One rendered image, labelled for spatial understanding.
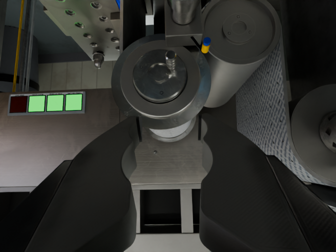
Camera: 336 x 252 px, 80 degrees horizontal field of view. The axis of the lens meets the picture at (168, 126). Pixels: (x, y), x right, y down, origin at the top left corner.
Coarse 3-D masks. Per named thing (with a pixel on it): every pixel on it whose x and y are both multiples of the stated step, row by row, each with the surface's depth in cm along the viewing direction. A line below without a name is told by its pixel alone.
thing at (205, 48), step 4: (192, 36) 27; (204, 40) 23; (208, 40) 23; (196, 44) 26; (204, 44) 24; (208, 44) 24; (200, 48) 26; (204, 48) 24; (208, 48) 25; (204, 52) 25
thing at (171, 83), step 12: (144, 60) 28; (156, 60) 28; (180, 60) 28; (132, 72) 28; (144, 72) 28; (156, 72) 28; (168, 72) 28; (180, 72) 28; (144, 84) 28; (156, 84) 28; (168, 84) 27; (180, 84) 27; (144, 96) 27; (156, 96) 27; (168, 96) 27
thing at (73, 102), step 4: (68, 96) 64; (72, 96) 64; (76, 96) 64; (80, 96) 64; (68, 100) 64; (72, 100) 64; (76, 100) 64; (80, 100) 63; (68, 104) 63; (72, 104) 63; (76, 104) 63; (80, 104) 63; (68, 108) 63; (72, 108) 63; (76, 108) 63; (80, 108) 63
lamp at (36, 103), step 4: (32, 96) 64; (36, 96) 64; (40, 96) 64; (44, 96) 64; (32, 100) 64; (36, 100) 64; (40, 100) 64; (32, 104) 64; (36, 104) 64; (40, 104) 64; (28, 108) 64; (32, 108) 64; (36, 108) 64; (40, 108) 64
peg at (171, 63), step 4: (168, 52) 25; (172, 52) 25; (168, 56) 25; (172, 56) 25; (168, 60) 25; (172, 60) 25; (168, 64) 26; (172, 64) 26; (168, 68) 28; (172, 68) 27
